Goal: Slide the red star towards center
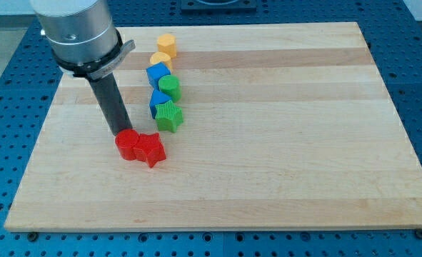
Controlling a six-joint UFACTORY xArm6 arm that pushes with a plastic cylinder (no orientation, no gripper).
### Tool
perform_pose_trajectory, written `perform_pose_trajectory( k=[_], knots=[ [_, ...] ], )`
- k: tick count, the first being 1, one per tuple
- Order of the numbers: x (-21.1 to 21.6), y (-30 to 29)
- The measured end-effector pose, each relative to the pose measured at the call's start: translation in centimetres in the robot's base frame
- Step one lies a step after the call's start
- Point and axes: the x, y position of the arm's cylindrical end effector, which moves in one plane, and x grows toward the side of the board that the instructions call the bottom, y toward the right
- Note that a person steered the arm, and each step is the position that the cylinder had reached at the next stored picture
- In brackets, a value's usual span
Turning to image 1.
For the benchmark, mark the green star block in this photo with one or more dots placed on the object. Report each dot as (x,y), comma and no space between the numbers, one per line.
(168,116)

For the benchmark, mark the red star block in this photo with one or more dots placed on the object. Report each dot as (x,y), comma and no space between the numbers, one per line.
(150,149)

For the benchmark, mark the green cylinder block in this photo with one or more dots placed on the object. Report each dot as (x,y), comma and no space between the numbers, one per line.
(170,85)

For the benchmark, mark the blue triangular block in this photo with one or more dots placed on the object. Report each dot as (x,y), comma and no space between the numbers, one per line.
(157,97)

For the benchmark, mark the wooden board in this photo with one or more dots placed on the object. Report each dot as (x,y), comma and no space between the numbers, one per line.
(286,127)

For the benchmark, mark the blue cube block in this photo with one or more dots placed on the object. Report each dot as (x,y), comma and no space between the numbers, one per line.
(155,73)

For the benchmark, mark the red cylinder block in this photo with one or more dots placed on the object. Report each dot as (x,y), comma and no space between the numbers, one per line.
(125,141)

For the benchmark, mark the yellow cylinder block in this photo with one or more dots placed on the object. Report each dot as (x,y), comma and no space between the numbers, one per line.
(161,57)

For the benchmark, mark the yellow hexagon block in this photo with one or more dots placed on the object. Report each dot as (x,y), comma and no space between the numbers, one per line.
(166,43)

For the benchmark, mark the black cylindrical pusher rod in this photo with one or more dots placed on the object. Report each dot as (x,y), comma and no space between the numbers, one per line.
(111,103)

